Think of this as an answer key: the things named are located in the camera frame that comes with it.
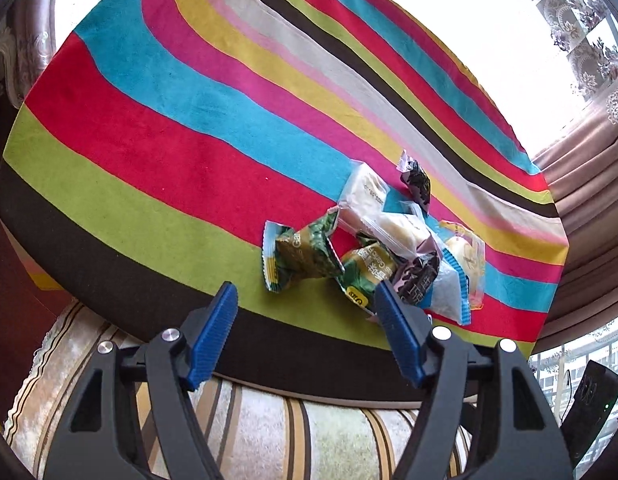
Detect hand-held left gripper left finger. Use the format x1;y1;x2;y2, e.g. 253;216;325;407
43;282;238;480

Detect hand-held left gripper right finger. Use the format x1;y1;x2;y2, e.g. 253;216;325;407
375;280;574;480

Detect clear round cake packet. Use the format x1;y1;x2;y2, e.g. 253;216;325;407
359;209;434;263

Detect black chocolate packet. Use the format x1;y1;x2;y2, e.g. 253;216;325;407
391;247;442;308

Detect blue cartoon snack packet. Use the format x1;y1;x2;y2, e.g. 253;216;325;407
428;242;473;325

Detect green snack packet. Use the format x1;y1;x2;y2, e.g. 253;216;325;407
261;209;346;293
339;244;390;318

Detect clear orange-trim cake packet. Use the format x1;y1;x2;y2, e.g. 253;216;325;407
438;219;486;309

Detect beige striped towel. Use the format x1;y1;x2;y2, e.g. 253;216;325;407
4;300;474;480

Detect clear rectangular cake packet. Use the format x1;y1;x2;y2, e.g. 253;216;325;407
337;159;390;233

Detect beige curtain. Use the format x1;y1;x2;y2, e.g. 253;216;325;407
531;105;618;356

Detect small black candy packet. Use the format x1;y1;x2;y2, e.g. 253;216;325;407
398;150;433;211

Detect colourful striped tablecloth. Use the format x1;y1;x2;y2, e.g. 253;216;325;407
0;0;570;361

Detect grey shiny curtain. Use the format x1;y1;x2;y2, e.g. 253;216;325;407
0;0;67;108

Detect white lace curtain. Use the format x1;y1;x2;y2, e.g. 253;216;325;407
499;0;618;126

